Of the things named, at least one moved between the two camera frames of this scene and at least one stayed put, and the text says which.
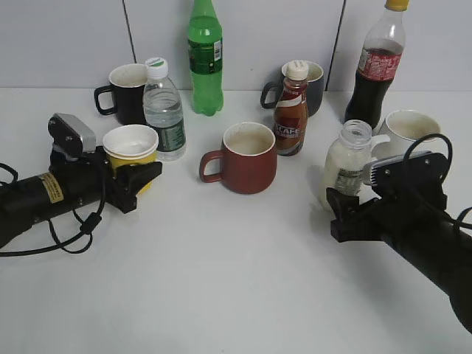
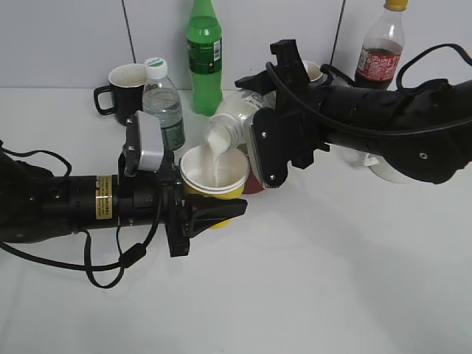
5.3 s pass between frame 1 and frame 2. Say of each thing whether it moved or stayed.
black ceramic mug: stayed
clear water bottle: stayed
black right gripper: moved
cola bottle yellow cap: stayed
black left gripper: moved
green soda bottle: stayed
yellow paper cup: moved
